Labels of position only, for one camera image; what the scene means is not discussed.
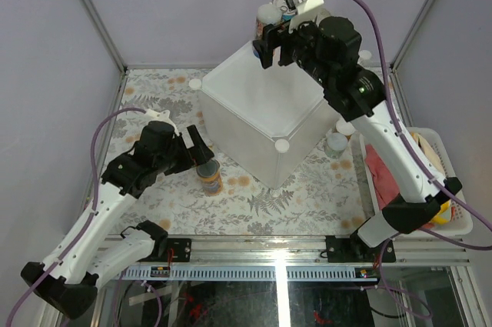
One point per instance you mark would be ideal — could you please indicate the white lid orange can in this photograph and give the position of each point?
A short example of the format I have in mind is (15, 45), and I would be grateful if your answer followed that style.
(268, 14)

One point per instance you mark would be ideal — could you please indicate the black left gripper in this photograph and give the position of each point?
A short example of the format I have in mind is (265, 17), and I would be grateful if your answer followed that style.
(201, 152)

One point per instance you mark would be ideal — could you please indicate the white plastic basket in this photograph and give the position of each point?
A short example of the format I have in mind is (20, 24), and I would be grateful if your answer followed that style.
(458, 221)

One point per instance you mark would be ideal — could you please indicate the white lid yellow jar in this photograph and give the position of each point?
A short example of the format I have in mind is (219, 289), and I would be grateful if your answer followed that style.
(345, 128)

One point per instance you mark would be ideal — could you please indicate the white cube counter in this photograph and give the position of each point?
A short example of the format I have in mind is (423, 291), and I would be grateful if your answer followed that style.
(266, 120)

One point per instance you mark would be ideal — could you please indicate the yellow cloth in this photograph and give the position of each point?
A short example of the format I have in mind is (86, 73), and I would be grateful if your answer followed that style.
(442, 211)

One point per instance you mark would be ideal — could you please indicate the white slotted cable duct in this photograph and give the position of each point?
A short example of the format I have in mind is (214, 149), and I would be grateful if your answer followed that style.
(322, 273)

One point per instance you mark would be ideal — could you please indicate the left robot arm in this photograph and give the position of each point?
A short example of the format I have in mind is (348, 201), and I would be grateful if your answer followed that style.
(70, 277)

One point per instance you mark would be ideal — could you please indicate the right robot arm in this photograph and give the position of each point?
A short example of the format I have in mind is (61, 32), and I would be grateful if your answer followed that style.
(362, 101)

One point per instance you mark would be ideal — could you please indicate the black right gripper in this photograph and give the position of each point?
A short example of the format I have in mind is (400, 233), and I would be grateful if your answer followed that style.
(274, 36)

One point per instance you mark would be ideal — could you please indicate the aluminium front rail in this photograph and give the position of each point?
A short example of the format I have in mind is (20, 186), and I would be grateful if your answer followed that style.
(311, 250)

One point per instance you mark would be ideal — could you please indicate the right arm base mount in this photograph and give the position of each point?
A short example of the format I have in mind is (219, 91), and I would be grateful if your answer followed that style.
(350, 249)

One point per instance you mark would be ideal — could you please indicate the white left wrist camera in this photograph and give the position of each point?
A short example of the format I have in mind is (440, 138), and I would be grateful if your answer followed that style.
(162, 117)

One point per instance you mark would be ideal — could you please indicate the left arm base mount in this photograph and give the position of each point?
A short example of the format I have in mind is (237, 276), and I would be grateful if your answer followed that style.
(170, 250)

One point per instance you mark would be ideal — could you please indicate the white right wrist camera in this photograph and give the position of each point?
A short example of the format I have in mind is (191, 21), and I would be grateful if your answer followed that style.
(304, 11)

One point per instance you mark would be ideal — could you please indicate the clear lid green jar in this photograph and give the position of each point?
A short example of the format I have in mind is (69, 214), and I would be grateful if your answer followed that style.
(335, 145)

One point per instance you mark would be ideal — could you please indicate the pink cloth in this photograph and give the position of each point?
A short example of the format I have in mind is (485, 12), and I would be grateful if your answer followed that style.
(385, 186)

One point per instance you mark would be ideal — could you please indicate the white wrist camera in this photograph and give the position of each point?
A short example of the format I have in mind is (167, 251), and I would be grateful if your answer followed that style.
(304, 11)
(162, 117)

